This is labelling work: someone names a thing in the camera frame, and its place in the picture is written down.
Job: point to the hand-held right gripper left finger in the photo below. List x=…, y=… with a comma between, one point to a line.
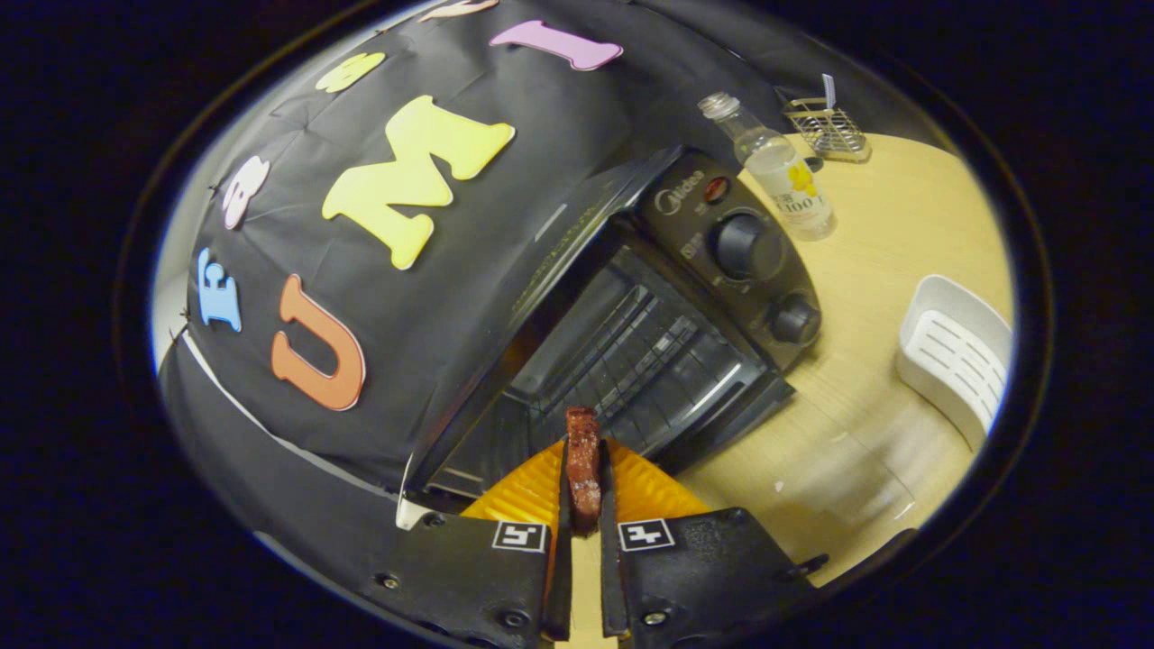
x=559, y=586

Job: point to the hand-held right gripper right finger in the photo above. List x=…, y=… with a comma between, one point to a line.
x=611, y=586

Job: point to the brown meat slice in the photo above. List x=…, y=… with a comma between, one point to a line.
x=583, y=469

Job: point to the black electric oven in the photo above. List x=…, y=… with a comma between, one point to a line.
x=685, y=270

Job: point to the white plastic tray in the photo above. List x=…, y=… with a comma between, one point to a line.
x=956, y=361

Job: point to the clear bottle yellow label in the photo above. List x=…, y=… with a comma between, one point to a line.
x=784, y=176

